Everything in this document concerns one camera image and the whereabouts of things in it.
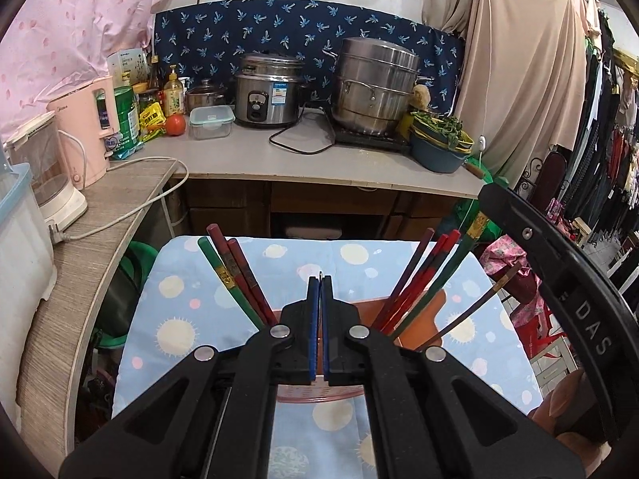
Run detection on navy leaf-print cloth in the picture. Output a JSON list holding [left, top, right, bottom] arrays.
[[151, 0, 467, 115]]

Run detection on small steel pot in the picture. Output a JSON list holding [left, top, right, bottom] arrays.
[[185, 79, 228, 109]]

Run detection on blue plastic basin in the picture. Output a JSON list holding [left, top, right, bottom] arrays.
[[410, 132, 472, 174]]

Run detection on brown chopstick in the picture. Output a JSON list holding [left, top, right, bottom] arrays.
[[417, 261, 524, 352]]

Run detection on leafy greens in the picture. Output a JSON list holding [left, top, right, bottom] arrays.
[[412, 112, 465, 150]]

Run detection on pink electric kettle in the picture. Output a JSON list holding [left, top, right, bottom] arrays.
[[46, 76, 121, 190]]

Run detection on green tin can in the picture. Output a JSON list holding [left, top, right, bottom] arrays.
[[107, 85, 145, 160]]

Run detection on yellow dish soap bottle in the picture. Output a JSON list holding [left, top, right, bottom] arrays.
[[162, 65, 185, 118]]

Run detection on white blender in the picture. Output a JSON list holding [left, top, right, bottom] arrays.
[[4, 111, 89, 225]]

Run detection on green chopstick with gold band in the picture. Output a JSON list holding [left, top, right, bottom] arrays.
[[197, 237, 268, 333], [389, 212, 490, 342]]

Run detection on white power cable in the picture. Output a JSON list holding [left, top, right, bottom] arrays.
[[47, 156, 191, 245]]

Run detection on dish rack with blue lid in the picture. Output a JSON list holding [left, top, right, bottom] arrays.
[[0, 144, 57, 305]]

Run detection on beige curtain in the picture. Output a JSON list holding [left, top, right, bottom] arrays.
[[422, 0, 590, 190]]

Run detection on yellow loofah sponge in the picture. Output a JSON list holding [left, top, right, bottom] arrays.
[[408, 84, 433, 111]]

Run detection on black power cable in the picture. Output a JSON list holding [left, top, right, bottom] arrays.
[[268, 107, 336, 154]]

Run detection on pink printed sheet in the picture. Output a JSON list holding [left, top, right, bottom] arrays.
[[0, 0, 200, 145]]

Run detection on yellow snack packet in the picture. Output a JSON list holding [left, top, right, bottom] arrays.
[[139, 102, 167, 141]]

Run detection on black induction cooker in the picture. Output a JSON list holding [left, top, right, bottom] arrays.
[[327, 120, 413, 153]]

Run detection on white and green carton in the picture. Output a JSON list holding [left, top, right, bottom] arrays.
[[107, 47, 149, 88]]

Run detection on steel steamer pot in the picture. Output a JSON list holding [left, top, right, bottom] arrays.
[[322, 36, 435, 135]]

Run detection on pink plastic bag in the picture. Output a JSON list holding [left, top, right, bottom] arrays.
[[476, 234, 555, 330]]

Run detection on row of hanging clothes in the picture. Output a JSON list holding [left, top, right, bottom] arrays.
[[519, 0, 639, 300]]

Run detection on wooden cabinet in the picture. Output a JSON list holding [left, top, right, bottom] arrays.
[[167, 177, 467, 240]]

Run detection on white cord with switch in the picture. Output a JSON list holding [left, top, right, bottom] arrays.
[[462, 135, 487, 240]]

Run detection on light blue dotted cloth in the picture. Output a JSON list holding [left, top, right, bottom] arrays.
[[112, 234, 545, 479]]

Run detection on person's right hand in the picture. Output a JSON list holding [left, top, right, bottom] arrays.
[[529, 369, 612, 479]]

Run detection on pink plastic utensil basket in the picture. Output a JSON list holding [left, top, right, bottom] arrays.
[[260, 294, 447, 405]]

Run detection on steel rice cooker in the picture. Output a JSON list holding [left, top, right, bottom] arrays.
[[234, 52, 308, 128]]

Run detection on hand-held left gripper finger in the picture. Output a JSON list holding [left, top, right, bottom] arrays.
[[59, 275, 321, 479], [322, 275, 586, 479]]

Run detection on clear food container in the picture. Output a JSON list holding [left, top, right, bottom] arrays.
[[188, 105, 235, 141]]

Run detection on green plastic bag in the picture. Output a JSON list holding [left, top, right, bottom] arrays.
[[449, 172, 512, 243]]

